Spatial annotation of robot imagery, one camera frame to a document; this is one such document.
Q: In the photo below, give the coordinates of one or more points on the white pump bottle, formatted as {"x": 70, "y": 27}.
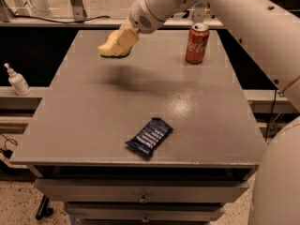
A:
{"x": 17, "y": 81}

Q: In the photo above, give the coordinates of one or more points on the yellow sponge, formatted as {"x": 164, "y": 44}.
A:
{"x": 106, "y": 50}

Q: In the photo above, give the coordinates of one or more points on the grey lower drawer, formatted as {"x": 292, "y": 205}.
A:
{"x": 144, "y": 212}

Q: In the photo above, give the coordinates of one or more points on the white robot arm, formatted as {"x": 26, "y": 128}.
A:
{"x": 272, "y": 39}

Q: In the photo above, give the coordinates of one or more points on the grey upper drawer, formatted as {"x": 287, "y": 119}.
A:
{"x": 141, "y": 191}

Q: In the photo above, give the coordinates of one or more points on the red coca-cola can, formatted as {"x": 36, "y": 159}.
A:
{"x": 197, "y": 39}

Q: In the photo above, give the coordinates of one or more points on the metal frame leg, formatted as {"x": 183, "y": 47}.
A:
{"x": 78, "y": 10}

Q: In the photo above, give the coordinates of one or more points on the grey drawer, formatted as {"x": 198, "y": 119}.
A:
{"x": 141, "y": 191}
{"x": 144, "y": 212}

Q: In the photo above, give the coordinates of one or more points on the blue rxbar wrapper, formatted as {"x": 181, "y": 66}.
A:
{"x": 150, "y": 136}

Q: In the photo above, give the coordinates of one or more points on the metal frame post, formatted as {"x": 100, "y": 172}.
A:
{"x": 198, "y": 13}

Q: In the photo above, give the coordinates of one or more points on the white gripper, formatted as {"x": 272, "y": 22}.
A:
{"x": 140, "y": 18}

